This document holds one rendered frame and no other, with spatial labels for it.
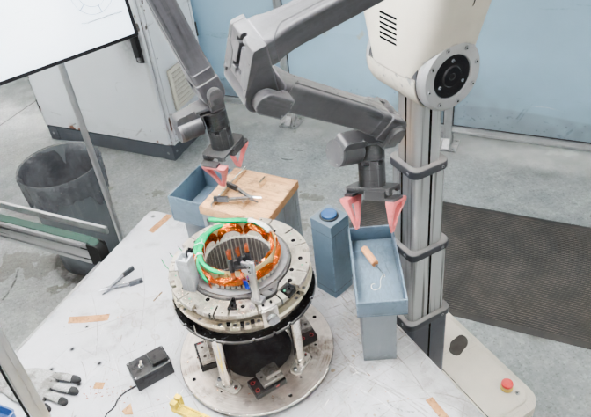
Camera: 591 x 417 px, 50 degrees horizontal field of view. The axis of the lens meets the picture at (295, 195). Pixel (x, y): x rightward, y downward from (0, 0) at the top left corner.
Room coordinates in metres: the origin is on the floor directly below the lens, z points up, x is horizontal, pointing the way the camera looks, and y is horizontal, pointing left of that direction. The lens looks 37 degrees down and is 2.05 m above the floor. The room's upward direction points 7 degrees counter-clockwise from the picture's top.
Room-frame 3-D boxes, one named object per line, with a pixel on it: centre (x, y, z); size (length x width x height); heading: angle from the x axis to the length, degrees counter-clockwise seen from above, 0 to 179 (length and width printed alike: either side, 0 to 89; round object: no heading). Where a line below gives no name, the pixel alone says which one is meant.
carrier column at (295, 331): (0.98, 0.04, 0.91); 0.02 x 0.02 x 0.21
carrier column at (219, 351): (0.94, 0.21, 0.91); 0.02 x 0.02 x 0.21
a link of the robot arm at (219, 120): (1.31, 0.17, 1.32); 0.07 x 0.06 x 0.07; 115
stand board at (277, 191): (1.35, 0.12, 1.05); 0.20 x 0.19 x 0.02; 60
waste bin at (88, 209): (2.44, 1.05, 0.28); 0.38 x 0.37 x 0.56; 152
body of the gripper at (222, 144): (1.32, 0.16, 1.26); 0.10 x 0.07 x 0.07; 151
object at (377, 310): (1.03, -0.16, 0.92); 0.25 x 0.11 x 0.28; 176
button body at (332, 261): (1.25, -0.08, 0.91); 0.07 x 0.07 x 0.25; 42
